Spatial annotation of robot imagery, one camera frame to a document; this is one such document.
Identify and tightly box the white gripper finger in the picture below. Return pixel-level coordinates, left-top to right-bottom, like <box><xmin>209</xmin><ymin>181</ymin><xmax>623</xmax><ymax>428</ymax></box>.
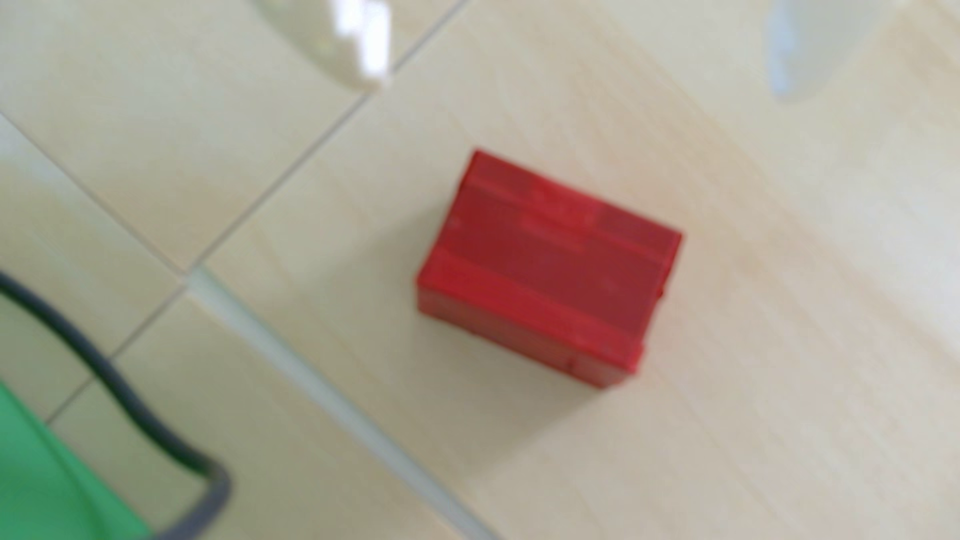
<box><xmin>765</xmin><ymin>0</ymin><xmax>901</xmax><ymax>101</ymax></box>
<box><xmin>251</xmin><ymin>0</ymin><xmax>393</xmax><ymax>93</ymax></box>

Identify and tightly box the red block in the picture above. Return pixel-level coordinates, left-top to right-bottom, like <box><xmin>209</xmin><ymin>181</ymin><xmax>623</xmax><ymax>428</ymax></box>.
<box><xmin>414</xmin><ymin>148</ymin><xmax>685</xmax><ymax>390</ymax></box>

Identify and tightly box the green box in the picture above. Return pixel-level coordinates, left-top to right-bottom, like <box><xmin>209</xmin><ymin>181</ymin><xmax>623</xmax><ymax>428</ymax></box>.
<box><xmin>0</xmin><ymin>381</ymin><xmax>153</xmax><ymax>540</ymax></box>

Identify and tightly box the dark grey camera cable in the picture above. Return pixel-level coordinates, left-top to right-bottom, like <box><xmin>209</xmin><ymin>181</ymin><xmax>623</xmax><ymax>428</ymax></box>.
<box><xmin>0</xmin><ymin>271</ymin><xmax>232</xmax><ymax>540</ymax></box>

